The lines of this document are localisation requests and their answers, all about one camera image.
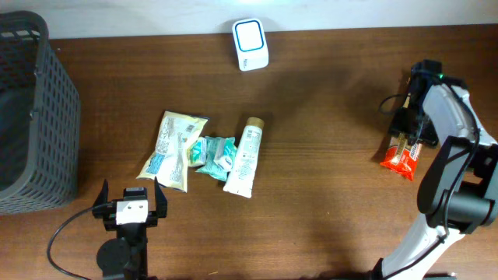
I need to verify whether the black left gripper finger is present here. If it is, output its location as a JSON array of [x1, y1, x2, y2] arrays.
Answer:
[[154, 177, 168, 218], [93, 180, 108, 206]]

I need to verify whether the orange spaghetti packet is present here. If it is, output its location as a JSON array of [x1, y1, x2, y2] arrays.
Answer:
[[378, 78, 422, 181]]

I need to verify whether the cream snack bag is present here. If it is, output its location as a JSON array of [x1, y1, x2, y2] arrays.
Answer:
[[136, 110, 209, 193]]

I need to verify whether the small teal white packet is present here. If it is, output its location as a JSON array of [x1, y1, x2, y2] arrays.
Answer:
[[187, 137, 207, 167]]

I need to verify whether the teal tissue packet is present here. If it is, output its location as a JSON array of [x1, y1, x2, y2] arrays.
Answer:
[[196, 136, 237, 181]]

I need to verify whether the small white teal box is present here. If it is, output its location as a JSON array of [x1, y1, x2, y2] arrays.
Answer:
[[213, 138, 237, 172]]

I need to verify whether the white tube with brown cap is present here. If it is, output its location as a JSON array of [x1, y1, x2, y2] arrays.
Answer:
[[223, 117, 265, 198]]

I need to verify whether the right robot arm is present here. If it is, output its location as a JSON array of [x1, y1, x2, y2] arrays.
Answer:
[[367, 59, 497, 279]]

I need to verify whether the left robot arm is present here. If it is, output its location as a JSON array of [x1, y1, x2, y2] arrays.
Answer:
[[92, 180, 168, 279]]

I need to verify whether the white barcode scanner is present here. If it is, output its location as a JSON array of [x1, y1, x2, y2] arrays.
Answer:
[[232, 18, 269, 72]]

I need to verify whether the dark grey plastic basket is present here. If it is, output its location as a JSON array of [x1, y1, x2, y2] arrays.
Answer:
[[1, 11, 81, 215]]

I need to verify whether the black left camera cable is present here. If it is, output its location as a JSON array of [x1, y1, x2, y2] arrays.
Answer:
[[46, 205, 102, 280]]

